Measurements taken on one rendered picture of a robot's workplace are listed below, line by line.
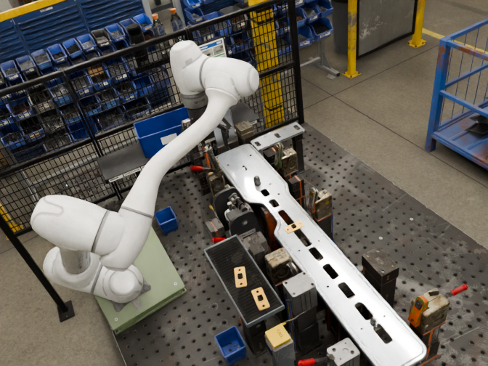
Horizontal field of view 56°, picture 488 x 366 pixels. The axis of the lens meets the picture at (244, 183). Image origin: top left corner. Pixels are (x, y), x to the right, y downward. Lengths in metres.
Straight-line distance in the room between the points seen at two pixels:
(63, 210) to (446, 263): 1.63
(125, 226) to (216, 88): 0.48
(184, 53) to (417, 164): 2.71
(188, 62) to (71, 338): 2.21
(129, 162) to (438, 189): 2.24
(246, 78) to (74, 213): 0.62
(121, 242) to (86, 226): 0.11
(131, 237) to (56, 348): 1.95
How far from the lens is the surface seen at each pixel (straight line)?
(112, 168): 2.51
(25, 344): 3.37
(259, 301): 1.56
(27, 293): 3.63
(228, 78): 1.36
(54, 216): 1.37
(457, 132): 3.94
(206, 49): 2.54
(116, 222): 1.36
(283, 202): 2.08
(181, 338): 2.10
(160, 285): 2.18
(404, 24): 5.34
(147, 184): 1.39
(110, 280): 1.90
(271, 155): 2.38
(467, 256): 2.32
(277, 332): 1.50
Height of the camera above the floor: 2.45
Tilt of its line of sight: 41 degrees down
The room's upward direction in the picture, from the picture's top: 11 degrees counter-clockwise
